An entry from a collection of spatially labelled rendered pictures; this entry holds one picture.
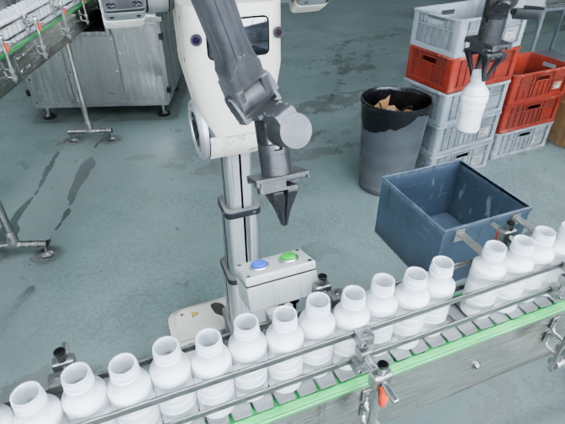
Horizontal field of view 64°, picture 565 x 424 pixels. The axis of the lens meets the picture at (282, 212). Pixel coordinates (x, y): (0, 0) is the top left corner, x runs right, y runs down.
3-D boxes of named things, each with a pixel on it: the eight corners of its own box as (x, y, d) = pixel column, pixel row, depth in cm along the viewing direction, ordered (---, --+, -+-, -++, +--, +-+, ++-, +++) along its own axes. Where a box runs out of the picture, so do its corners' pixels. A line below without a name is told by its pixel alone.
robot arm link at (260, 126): (276, 107, 83) (247, 112, 80) (293, 107, 77) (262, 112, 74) (281, 145, 85) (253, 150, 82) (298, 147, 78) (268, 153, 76)
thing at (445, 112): (440, 128, 294) (446, 95, 281) (398, 107, 323) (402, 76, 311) (503, 110, 318) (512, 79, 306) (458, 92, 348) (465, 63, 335)
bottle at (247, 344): (241, 410, 73) (234, 343, 64) (227, 381, 77) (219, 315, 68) (274, 394, 75) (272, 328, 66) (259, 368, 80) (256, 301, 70)
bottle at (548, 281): (528, 294, 94) (556, 231, 85) (527, 276, 99) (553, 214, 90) (560, 302, 93) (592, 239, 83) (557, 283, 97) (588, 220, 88)
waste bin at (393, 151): (372, 207, 298) (385, 116, 261) (340, 175, 332) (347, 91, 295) (430, 193, 312) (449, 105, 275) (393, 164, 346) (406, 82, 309)
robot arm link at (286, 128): (259, 69, 79) (220, 98, 77) (288, 63, 68) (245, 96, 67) (294, 125, 84) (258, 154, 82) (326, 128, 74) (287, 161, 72)
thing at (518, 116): (498, 135, 337) (506, 106, 325) (459, 115, 368) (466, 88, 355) (555, 121, 358) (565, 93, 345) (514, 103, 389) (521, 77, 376)
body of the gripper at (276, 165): (311, 180, 81) (306, 139, 79) (257, 192, 78) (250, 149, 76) (297, 175, 87) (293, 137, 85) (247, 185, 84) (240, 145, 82)
